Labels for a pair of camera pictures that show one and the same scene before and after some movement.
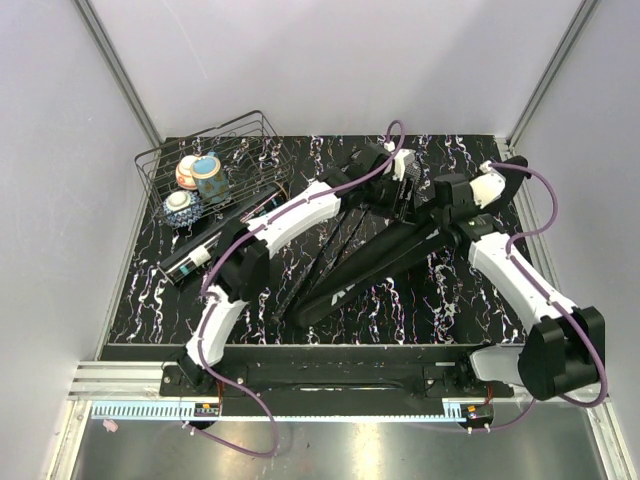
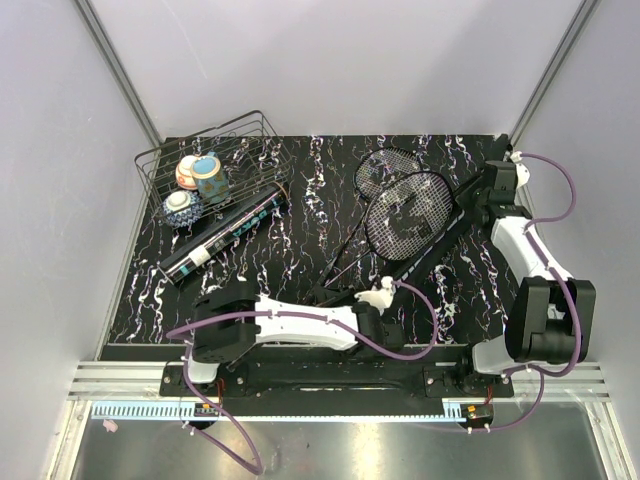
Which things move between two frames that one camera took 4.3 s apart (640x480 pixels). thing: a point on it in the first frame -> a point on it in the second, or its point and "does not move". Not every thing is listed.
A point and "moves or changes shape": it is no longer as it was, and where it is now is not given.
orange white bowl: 184,175 does not move
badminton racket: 321,261 moves or changes shape
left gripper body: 383,196 -> 344,299
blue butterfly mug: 209,177 does not move
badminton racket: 406,176 -> 407,215
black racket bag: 373,268 -> 464,211
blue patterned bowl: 182,208 does not move
